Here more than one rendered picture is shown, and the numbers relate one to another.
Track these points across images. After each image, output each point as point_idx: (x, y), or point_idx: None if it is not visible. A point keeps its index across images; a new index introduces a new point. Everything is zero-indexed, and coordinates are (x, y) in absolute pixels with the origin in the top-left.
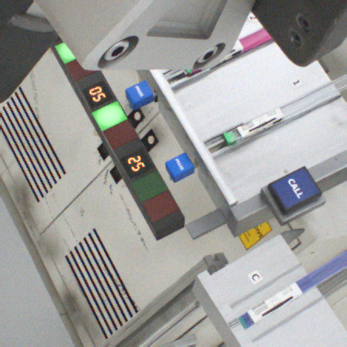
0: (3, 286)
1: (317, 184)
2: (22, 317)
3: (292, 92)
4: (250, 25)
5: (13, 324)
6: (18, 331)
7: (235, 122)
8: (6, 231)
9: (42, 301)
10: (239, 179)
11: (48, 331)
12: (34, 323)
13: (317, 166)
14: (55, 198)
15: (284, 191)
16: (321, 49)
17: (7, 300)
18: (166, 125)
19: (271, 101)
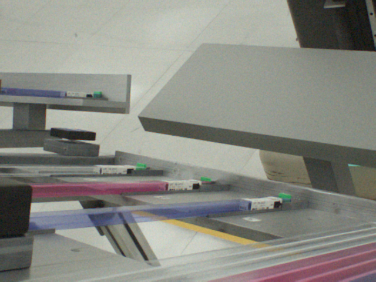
0: (237, 108)
1: (56, 128)
2: (217, 108)
3: (91, 178)
4: (162, 195)
5: (219, 103)
6: (214, 103)
7: (138, 177)
8: (257, 126)
9: (213, 121)
10: None
11: (201, 115)
12: (210, 111)
13: (53, 155)
14: None
15: (81, 130)
16: None
17: (230, 106)
18: None
19: (110, 178)
